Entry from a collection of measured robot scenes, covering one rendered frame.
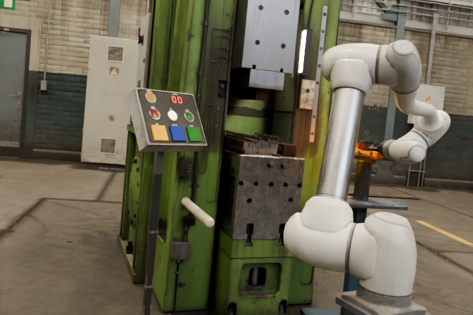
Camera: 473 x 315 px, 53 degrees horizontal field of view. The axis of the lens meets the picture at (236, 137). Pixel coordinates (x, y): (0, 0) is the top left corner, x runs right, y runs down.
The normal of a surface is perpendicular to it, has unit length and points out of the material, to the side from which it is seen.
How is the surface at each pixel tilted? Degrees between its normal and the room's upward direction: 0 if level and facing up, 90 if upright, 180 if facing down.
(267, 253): 90
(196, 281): 90
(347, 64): 77
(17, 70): 90
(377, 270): 91
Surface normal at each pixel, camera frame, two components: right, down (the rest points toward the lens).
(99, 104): 0.14, 0.07
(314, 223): -0.44, -0.37
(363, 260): -0.47, 0.04
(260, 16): 0.34, 0.09
